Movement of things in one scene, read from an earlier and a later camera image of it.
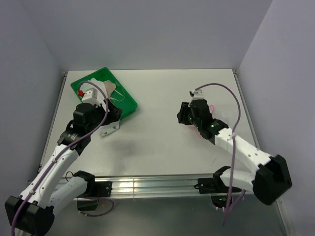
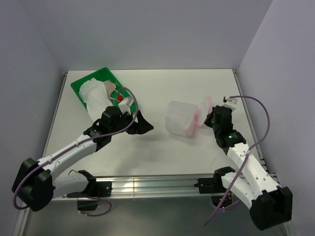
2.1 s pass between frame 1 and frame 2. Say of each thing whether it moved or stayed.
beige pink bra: stayed
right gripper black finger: moved
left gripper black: moved
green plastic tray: stayed
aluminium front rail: stayed
